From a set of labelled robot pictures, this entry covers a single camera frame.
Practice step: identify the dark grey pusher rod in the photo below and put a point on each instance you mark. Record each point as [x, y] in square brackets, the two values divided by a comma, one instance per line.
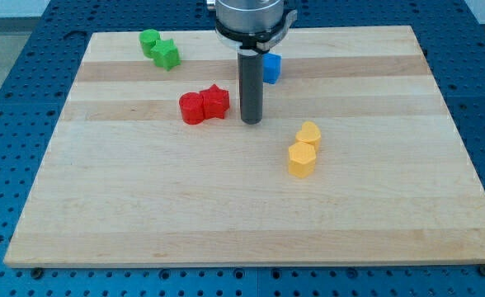
[250, 74]

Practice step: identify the red star block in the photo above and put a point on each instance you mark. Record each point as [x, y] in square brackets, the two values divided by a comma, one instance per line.
[215, 102]

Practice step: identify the green star block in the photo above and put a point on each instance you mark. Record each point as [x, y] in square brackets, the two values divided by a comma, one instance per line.
[165, 54]

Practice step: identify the blue cube block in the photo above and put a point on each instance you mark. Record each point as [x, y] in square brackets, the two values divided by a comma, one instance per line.
[271, 68]

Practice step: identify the red cylinder block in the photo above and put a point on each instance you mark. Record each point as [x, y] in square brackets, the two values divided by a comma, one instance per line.
[191, 106]

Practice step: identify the yellow heart block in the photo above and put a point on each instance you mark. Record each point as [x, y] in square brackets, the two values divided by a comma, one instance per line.
[309, 133]

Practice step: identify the yellow hexagon block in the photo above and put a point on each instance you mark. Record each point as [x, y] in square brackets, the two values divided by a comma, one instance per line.
[302, 159]

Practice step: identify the green cylinder block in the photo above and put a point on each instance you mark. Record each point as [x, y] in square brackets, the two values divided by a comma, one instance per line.
[147, 40]

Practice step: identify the light wooden board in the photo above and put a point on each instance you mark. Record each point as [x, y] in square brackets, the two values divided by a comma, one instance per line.
[125, 182]

